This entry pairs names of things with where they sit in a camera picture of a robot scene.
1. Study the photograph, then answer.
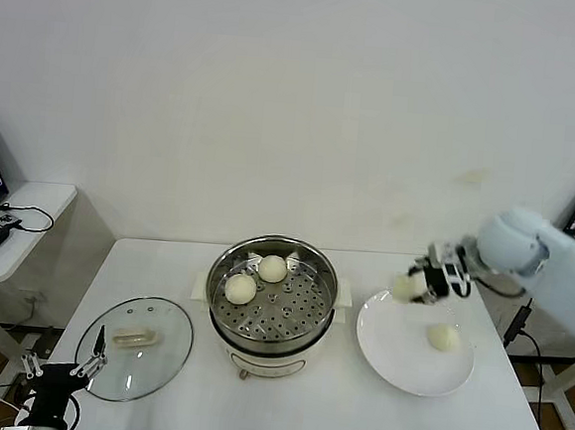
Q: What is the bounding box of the white electric cooker pot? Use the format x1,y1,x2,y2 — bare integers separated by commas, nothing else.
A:
186,265,357,388

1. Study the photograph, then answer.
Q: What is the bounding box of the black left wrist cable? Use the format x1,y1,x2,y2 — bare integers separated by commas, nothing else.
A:
62,392,83,430

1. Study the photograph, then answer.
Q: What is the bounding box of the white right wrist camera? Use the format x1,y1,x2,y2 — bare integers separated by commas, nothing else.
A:
439,260,475,298

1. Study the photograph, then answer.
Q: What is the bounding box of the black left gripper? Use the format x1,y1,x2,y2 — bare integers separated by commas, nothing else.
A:
16,318,111,424

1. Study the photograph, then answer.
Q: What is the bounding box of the perforated steel steamer basket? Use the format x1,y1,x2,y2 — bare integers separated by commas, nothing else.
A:
203,231,343,349

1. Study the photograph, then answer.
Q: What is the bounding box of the thin black looped cable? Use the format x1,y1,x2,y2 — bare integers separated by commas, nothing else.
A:
4,202,57,235

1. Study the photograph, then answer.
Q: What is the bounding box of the round glass lid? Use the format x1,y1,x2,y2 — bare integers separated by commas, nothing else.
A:
72,290,198,408

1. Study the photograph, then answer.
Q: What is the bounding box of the white side table with label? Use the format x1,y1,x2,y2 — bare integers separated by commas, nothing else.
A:
523,293,575,430

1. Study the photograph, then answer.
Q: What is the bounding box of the white side table with mouse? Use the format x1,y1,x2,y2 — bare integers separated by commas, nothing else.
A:
0,179,79,372

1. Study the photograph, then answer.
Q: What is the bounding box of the white steamed baozi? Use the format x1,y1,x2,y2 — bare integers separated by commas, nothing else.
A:
222,273,259,307
424,322,462,354
256,253,289,285
390,273,426,305

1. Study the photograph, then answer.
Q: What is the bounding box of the black cable with adapter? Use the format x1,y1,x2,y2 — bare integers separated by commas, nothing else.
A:
498,291,561,409

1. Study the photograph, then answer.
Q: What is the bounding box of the small grey QR device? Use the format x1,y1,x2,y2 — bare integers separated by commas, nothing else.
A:
0,210,24,232

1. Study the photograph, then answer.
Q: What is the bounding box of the round white plate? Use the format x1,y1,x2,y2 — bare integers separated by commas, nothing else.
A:
352,285,482,401

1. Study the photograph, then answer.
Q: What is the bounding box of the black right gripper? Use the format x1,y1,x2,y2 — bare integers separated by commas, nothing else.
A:
405,239,459,308

